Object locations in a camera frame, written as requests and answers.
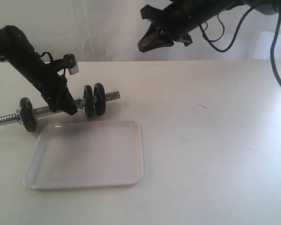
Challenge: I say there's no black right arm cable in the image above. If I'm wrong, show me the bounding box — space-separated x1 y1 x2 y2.
199 4 281 97

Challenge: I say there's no black weight plate far end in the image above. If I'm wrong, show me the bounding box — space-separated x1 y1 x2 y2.
20 97 37 133

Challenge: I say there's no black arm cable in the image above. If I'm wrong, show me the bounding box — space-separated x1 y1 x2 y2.
199 4 281 97
32 52 68 111

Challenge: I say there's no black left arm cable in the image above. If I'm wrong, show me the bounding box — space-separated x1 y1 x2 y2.
32 52 68 111

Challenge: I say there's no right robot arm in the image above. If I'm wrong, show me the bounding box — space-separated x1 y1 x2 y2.
138 0 281 53

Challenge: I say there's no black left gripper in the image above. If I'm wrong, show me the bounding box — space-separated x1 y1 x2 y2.
29 52 77 115

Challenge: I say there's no white rectangular plastic tray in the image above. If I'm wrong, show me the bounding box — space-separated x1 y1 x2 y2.
23 121 144 190

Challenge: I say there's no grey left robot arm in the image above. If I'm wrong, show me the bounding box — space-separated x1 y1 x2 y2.
0 25 77 115

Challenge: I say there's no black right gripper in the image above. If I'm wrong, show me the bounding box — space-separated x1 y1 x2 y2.
138 0 227 53

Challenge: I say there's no chrome threaded dumbbell bar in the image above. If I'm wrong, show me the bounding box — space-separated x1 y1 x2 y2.
0 91 120 126

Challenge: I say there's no black weight plate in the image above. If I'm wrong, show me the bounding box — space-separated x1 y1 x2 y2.
83 85 94 119
94 83 106 116

